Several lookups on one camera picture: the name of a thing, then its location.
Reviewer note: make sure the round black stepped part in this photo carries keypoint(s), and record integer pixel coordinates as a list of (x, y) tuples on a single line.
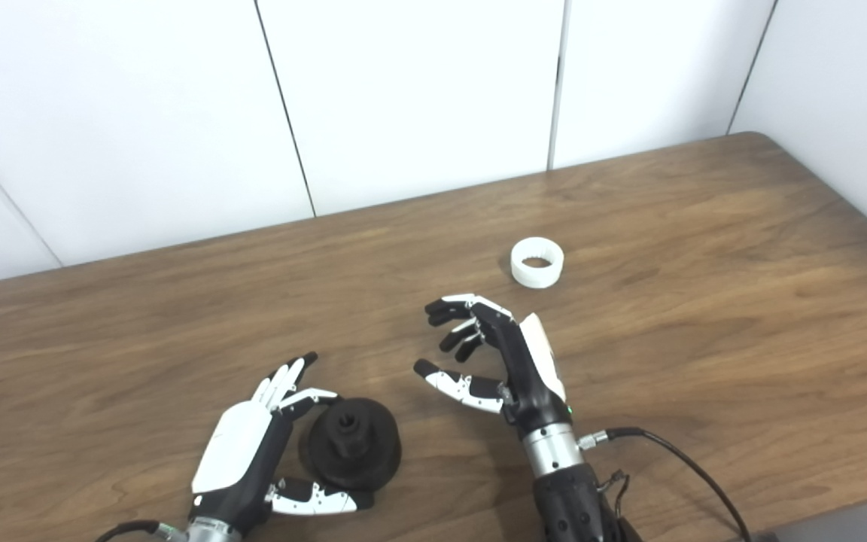
[(362, 455)]

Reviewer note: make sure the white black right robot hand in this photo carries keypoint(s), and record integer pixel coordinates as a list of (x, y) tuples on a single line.
[(531, 376)]

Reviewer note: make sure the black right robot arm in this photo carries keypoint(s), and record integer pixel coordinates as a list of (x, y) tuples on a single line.
[(565, 497)]

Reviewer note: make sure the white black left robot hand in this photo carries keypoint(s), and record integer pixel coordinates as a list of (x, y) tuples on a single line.
[(234, 444)]

